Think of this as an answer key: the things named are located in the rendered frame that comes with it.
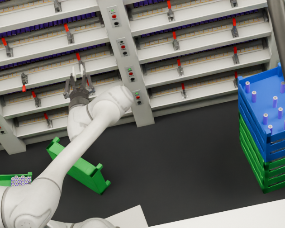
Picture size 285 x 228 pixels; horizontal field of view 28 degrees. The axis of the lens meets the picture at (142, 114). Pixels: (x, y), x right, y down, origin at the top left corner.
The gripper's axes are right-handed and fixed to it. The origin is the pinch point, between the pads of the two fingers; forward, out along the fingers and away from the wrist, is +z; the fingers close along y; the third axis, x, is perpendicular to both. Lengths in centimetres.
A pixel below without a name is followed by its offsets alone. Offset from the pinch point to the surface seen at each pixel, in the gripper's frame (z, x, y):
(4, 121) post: 16, -32, -45
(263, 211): -142, 79, 44
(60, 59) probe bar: 15.9, -3.2, -8.7
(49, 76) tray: 12.1, -8.0, -15.0
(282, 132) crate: -39, -21, 76
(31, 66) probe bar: 15.9, -3.2, -22.1
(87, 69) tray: 11.5, -8.4, 2.6
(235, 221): -142, 78, 40
